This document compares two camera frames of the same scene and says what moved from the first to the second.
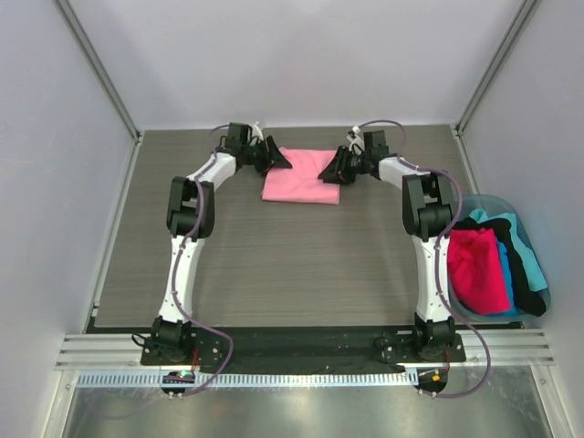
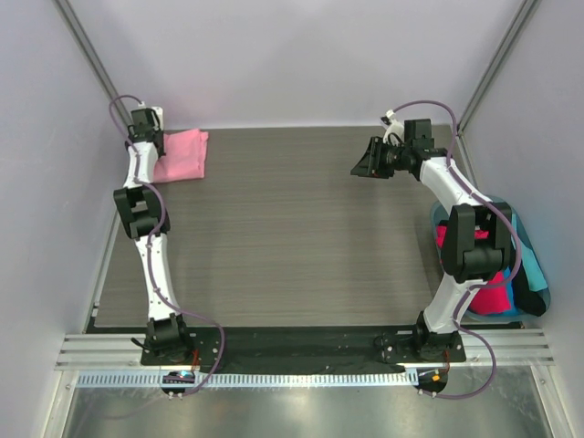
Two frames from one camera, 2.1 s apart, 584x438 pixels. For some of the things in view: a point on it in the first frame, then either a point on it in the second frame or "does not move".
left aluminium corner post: (99, 67) does not move
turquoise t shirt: (534, 269) does not move
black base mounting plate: (297, 351) does not move
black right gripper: (345, 164) → (377, 157)
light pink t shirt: (301, 183) → (184, 158)
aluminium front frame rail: (483, 347) does not move
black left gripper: (272, 158) → (160, 133)
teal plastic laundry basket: (495, 205) does not move
